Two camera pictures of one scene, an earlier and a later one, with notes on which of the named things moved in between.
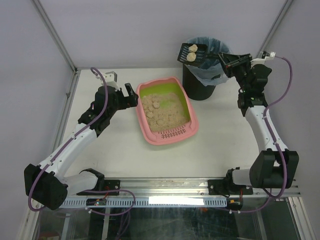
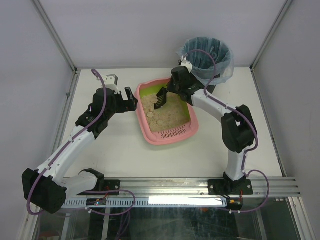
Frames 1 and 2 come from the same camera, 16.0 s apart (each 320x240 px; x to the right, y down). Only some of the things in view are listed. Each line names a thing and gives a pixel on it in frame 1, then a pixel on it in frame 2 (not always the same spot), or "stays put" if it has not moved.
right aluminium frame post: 284,10 stays put
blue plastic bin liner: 214,71 stays put
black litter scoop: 201,54 → 161,97
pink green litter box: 164,114 stays put
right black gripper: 233,65 → 172,87
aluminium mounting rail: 185,188 stays put
